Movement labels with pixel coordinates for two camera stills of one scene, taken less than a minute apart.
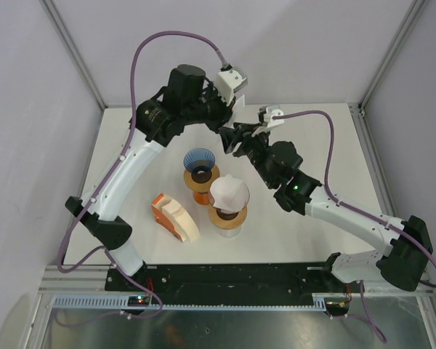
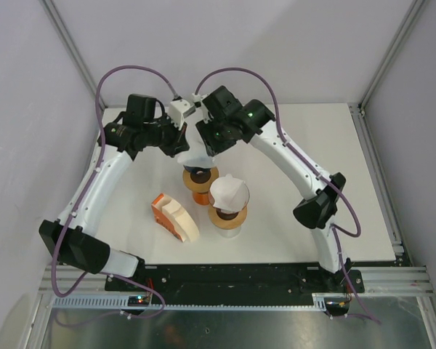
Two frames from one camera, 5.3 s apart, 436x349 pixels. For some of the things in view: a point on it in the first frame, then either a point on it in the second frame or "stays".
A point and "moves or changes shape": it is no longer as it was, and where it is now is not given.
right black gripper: [230, 137] to [214, 146]
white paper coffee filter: [229, 194] stays
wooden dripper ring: [198, 187] stays
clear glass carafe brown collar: [229, 233] stays
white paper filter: [239, 105] moves or changes shape
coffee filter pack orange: [172, 216] stays
